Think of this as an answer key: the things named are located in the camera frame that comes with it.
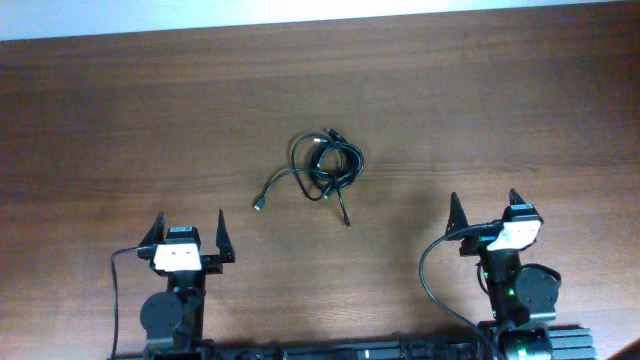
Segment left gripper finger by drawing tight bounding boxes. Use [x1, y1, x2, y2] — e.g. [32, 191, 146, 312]
[139, 212, 166, 248]
[216, 209, 235, 263]

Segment thick black USB cable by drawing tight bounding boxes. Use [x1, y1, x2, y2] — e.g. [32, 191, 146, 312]
[291, 127, 366, 228]

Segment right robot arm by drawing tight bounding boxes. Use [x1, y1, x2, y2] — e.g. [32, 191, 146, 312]
[445, 189, 561, 359]

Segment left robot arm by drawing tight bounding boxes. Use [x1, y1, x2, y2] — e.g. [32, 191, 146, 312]
[138, 213, 236, 359]

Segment right camera black cable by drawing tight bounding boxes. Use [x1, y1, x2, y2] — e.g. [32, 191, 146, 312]
[418, 223, 506, 360]

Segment camera black cable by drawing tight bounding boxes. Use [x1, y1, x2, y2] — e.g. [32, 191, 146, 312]
[418, 223, 506, 360]
[109, 245, 151, 360]

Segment left camera black cable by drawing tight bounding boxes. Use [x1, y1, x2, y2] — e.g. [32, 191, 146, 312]
[109, 245, 151, 360]

